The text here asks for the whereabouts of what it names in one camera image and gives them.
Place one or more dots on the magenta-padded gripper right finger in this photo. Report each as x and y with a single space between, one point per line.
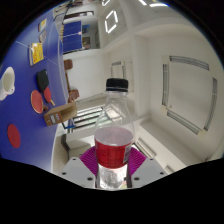
148 171

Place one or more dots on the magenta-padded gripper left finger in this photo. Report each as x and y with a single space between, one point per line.
78 171

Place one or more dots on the clear red-labelled water bottle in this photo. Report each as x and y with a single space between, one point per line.
113 153

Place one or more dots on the blue chair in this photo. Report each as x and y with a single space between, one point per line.
70 125

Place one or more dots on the brown cardboard box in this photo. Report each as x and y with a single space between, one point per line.
61 114

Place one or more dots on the flat round red coaster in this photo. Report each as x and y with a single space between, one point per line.
14 136

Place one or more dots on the brown armchair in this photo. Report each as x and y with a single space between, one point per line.
68 64
73 95

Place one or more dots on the red table tennis paddle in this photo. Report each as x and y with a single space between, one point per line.
48 95
36 101

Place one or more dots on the black paddle case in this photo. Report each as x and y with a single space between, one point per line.
42 80

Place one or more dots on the white cup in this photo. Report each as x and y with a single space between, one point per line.
7 81

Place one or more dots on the ceiling air conditioner unit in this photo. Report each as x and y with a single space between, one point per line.
190 61

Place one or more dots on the yellow book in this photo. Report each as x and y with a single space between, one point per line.
36 53

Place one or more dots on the blue folded partition panels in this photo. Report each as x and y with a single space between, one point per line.
71 36

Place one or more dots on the thin grey booklet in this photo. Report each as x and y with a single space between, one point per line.
42 36

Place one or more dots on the ceiling light panels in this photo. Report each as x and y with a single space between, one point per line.
107 21

